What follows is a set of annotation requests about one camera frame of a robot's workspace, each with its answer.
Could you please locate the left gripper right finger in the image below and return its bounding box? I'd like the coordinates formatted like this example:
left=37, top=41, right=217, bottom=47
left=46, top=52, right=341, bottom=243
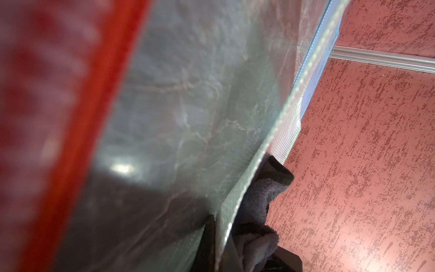
left=219, top=236, right=243, bottom=272

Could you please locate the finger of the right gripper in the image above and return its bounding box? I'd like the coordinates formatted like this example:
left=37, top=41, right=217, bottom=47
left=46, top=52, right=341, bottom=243
left=263, top=247, right=303, bottom=272

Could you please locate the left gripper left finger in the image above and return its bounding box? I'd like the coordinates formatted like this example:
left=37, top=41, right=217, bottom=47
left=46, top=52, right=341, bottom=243
left=190, top=215, right=216, bottom=272

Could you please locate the green mesh document bag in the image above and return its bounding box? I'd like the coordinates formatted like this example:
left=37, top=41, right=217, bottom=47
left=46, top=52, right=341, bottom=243
left=128, top=0, right=351, bottom=272

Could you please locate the pink mesh document bag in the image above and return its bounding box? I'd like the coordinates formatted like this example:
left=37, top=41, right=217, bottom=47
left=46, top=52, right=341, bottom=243
left=1, top=1, right=151, bottom=272

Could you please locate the right aluminium corner post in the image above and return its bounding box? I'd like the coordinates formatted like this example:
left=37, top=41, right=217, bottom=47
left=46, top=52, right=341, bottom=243
left=330, top=46, right=435, bottom=74

